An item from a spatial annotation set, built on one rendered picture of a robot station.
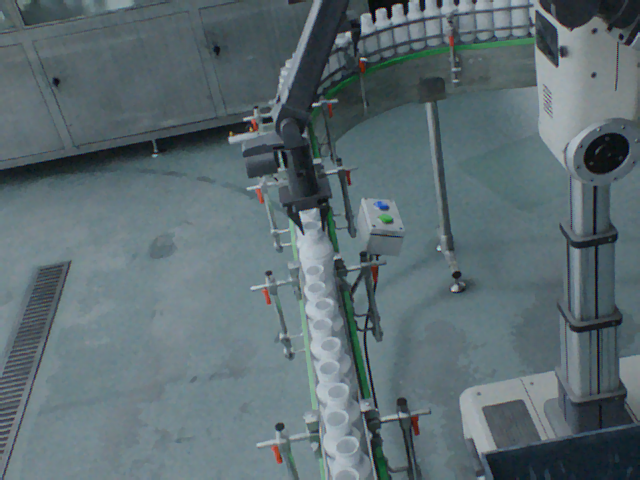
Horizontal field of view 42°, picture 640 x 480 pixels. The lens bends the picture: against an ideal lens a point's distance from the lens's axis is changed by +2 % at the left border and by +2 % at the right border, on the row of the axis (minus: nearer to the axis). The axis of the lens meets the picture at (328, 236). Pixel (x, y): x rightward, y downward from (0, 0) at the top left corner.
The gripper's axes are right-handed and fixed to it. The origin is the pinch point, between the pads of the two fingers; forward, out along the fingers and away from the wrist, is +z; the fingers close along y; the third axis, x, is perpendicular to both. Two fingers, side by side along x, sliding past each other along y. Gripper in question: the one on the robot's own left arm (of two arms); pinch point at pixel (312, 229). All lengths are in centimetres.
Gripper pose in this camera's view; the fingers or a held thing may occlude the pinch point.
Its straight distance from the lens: 162.9
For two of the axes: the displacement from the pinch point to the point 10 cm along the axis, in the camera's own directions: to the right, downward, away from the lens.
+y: 9.8, -2.0, 0.0
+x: -1.0, -5.3, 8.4
